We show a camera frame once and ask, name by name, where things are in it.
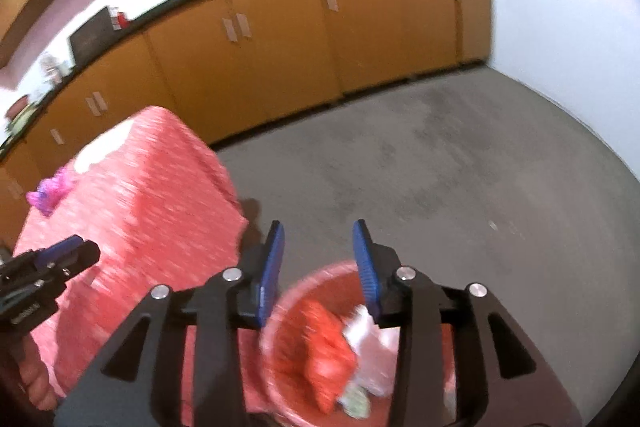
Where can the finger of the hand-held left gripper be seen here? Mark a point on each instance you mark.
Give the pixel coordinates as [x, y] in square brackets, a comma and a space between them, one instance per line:
[60, 248]
[82, 257]

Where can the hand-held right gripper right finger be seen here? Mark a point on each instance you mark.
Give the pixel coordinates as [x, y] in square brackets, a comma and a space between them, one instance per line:
[365, 267]

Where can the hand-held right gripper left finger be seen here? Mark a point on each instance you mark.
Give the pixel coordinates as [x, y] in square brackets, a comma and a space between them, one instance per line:
[270, 272]

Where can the pale pink plastic bag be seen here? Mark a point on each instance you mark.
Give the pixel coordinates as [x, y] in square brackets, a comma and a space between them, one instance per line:
[370, 347]

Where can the red plastic bin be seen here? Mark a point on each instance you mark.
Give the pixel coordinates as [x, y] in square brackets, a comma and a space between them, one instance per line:
[287, 357]

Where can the red plastic bag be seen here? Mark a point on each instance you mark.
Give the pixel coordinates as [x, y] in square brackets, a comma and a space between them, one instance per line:
[327, 352]

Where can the green and white bag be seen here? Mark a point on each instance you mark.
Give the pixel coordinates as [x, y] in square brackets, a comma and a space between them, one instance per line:
[355, 402]

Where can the person's left hand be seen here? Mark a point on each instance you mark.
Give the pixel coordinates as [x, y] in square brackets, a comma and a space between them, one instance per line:
[35, 382]

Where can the red floral tablecloth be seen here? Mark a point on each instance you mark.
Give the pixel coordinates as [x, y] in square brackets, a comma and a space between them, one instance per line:
[150, 207]

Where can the red bowl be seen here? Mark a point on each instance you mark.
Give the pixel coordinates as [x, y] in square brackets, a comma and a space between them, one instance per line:
[17, 106]

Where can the metal pot with plastic bag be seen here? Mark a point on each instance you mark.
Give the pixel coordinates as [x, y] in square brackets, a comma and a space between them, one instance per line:
[52, 67]

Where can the black board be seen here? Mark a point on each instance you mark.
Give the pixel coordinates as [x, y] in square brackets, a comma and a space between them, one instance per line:
[92, 34]

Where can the red bottle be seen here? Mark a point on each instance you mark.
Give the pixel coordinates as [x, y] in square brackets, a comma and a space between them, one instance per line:
[120, 19]

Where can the wooden base cabinets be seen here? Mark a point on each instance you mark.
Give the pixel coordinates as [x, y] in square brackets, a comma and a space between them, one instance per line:
[300, 32]

